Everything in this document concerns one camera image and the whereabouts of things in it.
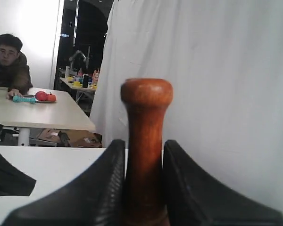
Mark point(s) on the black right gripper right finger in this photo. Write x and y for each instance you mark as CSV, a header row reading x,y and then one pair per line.
x,y
195,198

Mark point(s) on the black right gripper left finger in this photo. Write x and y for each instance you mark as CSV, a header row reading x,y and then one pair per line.
x,y
91,199

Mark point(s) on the brown wooden pestle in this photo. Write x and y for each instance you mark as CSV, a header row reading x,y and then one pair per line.
x,y
146,101

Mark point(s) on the cardboard box on floor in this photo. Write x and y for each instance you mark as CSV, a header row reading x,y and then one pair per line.
x,y
71,138

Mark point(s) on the beige background table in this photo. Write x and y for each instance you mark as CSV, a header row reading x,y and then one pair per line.
x,y
63,114

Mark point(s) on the black object at left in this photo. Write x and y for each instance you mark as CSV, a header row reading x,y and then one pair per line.
x,y
13,182

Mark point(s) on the red toy fruit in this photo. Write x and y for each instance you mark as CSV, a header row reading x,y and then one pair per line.
x,y
42,96

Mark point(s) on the cluttered background table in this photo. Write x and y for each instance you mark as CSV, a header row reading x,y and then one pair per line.
x,y
82,96

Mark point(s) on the teal toy dumbbell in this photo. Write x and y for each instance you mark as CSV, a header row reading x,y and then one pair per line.
x,y
24,99

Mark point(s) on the white curtain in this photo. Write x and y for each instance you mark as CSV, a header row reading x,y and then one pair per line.
x,y
224,59

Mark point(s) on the seated man with glasses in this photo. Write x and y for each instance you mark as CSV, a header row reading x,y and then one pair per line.
x,y
14,69

